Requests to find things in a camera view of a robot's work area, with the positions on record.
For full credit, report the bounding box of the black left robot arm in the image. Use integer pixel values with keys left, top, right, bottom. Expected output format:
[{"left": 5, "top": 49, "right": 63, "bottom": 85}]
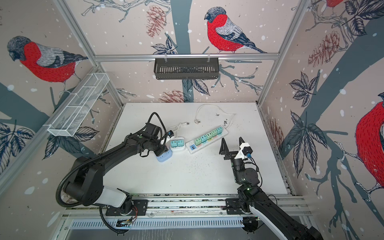
[{"left": 55, "top": 121, "right": 174, "bottom": 215}]

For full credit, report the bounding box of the teal charger plug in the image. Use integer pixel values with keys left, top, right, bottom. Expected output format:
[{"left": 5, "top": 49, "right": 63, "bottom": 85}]
[
  {"left": 200, "top": 135, "right": 208, "bottom": 143},
  {"left": 177, "top": 140, "right": 185, "bottom": 147},
  {"left": 216, "top": 127, "right": 224, "bottom": 134}
]

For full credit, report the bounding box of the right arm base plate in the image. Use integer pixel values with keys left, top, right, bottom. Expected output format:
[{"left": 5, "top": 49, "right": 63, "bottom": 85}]
[{"left": 223, "top": 198, "right": 252, "bottom": 215}]

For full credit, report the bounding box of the teal charger plug bottom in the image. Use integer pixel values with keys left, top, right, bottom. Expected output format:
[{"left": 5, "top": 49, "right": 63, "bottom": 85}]
[{"left": 200, "top": 135, "right": 208, "bottom": 143}]

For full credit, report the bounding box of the black wire wall basket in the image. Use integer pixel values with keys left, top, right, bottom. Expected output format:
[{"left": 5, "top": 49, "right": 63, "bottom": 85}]
[{"left": 154, "top": 58, "right": 220, "bottom": 80}]

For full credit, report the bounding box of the white multicolour power strip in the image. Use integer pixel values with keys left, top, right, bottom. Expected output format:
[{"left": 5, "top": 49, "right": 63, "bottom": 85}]
[{"left": 185, "top": 103, "right": 236, "bottom": 155}]

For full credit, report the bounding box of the teal charger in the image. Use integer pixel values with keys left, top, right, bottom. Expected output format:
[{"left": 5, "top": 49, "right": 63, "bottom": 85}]
[{"left": 171, "top": 140, "right": 178, "bottom": 148}]

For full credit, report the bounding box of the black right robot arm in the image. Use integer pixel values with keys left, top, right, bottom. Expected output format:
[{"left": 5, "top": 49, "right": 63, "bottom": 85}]
[{"left": 219, "top": 137, "right": 323, "bottom": 240}]

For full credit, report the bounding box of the green charger plug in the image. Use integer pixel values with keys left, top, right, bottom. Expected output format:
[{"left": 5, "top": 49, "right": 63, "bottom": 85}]
[
  {"left": 211, "top": 130, "right": 218, "bottom": 137},
  {"left": 206, "top": 133, "right": 213, "bottom": 140},
  {"left": 195, "top": 138, "right": 202, "bottom": 146}
]

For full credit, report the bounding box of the white square power socket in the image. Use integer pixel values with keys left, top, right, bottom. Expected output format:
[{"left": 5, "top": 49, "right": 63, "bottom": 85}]
[{"left": 166, "top": 122, "right": 190, "bottom": 152}]

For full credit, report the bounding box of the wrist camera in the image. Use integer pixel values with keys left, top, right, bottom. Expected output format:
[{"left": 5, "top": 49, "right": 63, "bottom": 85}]
[
  {"left": 167, "top": 130, "right": 175, "bottom": 139},
  {"left": 235, "top": 143, "right": 253, "bottom": 160}
]

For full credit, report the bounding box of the blue square power socket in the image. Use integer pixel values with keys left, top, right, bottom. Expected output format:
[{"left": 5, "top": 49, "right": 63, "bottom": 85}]
[{"left": 156, "top": 149, "right": 173, "bottom": 163}]

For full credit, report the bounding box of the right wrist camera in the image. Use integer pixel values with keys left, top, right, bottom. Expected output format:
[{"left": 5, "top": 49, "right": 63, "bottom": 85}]
[{"left": 235, "top": 143, "right": 253, "bottom": 160}]

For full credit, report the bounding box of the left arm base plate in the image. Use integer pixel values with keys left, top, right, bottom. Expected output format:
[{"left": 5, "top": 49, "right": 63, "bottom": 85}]
[{"left": 106, "top": 200, "right": 149, "bottom": 217}]

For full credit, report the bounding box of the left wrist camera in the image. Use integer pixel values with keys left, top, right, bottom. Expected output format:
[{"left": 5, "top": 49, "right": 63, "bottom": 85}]
[{"left": 167, "top": 130, "right": 175, "bottom": 139}]

